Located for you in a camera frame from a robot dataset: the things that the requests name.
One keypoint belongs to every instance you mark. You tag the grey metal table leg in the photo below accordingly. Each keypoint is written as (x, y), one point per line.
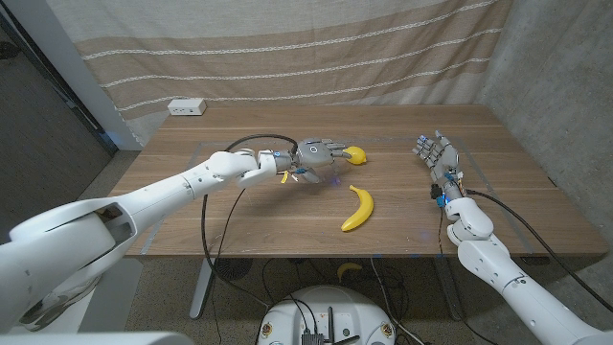
(450, 292)
(201, 292)

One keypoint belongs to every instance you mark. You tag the yellow toy banana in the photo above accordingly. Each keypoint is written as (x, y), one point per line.
(362, 211)

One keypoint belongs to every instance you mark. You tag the beige striped cloth backdrop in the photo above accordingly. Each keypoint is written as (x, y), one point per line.
(287, 48)

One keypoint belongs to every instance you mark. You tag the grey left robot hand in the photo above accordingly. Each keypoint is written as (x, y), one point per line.
(313, 153)

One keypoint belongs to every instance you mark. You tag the small yellow banana under table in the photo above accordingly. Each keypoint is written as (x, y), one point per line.
(347, 268)

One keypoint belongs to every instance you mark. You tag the white robot torso edge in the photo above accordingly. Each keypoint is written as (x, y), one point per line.
(96, 339)

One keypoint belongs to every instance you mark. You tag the white pillar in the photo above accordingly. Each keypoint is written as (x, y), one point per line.
(62, 62)

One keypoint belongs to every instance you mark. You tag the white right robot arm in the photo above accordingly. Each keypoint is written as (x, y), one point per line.
(527, 292)

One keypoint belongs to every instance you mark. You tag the white power outlet box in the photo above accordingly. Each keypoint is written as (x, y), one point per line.
(187, 107)

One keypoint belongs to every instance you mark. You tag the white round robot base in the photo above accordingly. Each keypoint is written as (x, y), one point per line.
(325, 306)

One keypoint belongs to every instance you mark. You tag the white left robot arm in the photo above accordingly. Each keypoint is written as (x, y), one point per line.
(143, 201)

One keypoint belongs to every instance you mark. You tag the yellow toy lemon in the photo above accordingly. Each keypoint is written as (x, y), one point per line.
(358, 155)

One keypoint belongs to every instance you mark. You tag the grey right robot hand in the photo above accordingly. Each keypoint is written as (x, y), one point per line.
(445, 158)

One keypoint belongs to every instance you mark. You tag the black round floor fan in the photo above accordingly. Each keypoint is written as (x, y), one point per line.
(234, 268)

